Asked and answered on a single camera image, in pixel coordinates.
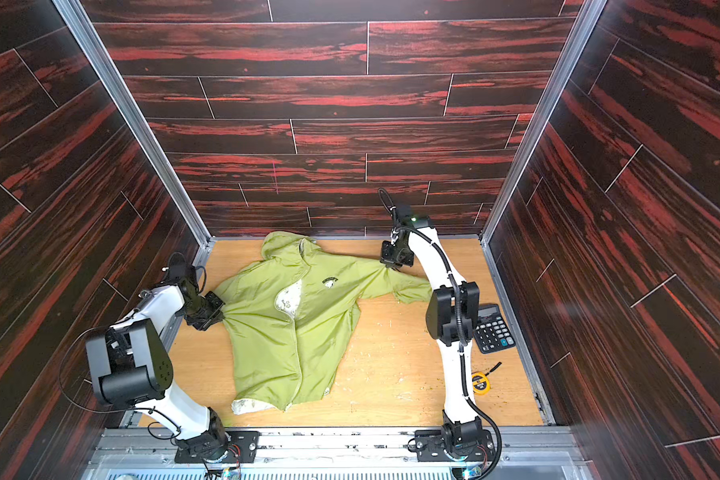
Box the aluminium corner post left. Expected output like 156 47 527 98
52 0 213 250

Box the green zip jacket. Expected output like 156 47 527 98
215 231 432 415

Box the aluminium corner post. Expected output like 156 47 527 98
481 0 607 251
52 0 213 250

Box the aluminium corner post right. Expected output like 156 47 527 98
481 0 607 251

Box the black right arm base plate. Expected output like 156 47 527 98
407 428 495 463

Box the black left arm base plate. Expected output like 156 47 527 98
174 429 261 465

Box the black desk calculator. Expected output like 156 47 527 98
474 304 516 354

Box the aluminium front rail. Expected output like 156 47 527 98
81 426 595 479

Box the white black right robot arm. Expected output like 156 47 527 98
381 215 502 475

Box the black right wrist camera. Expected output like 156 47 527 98
390 204 417 231

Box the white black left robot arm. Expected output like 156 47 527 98
86 278 229 461

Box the yellow tape measure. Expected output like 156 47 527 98
471 361 503 396

